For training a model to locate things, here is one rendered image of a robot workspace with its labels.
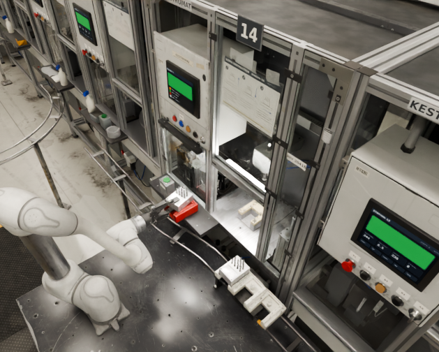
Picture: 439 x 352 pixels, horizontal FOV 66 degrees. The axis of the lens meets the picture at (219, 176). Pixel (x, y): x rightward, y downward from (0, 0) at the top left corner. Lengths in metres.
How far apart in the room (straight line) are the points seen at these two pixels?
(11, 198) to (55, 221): 0.19
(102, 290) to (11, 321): 1.31
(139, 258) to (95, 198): 1.84
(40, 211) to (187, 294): 0.99
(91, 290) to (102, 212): 1.67
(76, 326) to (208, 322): 0.67
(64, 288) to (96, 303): 0.18
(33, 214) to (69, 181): 2.46
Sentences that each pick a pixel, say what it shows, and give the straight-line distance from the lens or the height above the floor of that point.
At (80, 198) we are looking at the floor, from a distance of 3.55.
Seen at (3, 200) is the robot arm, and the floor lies 1.51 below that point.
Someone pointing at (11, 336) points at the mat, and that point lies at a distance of 2.92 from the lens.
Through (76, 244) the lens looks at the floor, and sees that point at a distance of 3.19.
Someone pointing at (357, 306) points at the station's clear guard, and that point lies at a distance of 1.55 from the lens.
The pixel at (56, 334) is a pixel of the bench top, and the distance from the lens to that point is 2.03.
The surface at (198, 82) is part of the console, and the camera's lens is 1.54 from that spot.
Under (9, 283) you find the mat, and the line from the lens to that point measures 3.16.
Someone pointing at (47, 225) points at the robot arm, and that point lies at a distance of 1.32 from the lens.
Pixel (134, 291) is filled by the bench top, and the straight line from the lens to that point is 2.03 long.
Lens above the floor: 2.43
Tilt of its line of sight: 43 degrees down
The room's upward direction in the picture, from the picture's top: 3 degrees clockwise
